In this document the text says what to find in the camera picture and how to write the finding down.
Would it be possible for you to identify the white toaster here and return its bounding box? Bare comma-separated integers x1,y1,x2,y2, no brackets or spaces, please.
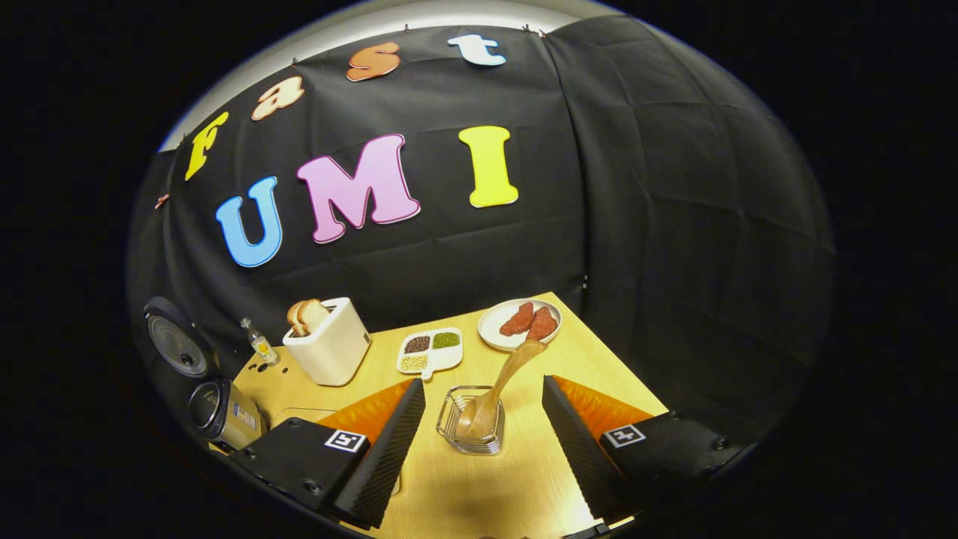
283,297,372,387

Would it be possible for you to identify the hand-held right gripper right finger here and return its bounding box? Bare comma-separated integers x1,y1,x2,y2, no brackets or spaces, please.
542,374,730,525

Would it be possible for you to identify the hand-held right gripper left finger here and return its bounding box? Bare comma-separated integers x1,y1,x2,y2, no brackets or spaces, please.
228,378,427,529

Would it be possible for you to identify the dark grey rice cooker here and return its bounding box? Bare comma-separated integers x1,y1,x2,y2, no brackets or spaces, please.
142,296,268,452

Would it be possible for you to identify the round white plate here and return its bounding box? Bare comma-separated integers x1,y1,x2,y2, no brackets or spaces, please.
478,299,563,353

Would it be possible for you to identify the metal wire chopstick holder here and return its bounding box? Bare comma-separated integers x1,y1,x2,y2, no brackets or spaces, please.
436,386,506,456

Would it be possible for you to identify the small glass bottle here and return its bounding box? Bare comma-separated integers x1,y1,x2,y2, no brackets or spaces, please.
239,317,279,366

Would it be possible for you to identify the white divided dish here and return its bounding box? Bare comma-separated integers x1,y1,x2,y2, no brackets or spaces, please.
396,327,464,381

